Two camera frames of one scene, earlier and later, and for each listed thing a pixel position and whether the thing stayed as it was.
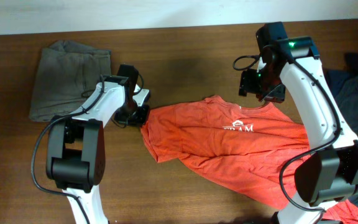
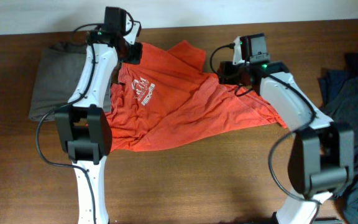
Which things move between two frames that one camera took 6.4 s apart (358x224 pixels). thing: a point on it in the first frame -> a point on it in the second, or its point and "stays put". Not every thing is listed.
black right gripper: (248, 84) -> (226, 73)
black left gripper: (140, 120) -> (136, 58)
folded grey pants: (66, 75) stays put
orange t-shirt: (246, 147) -> (168, 97)
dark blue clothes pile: (355, 80) stays put
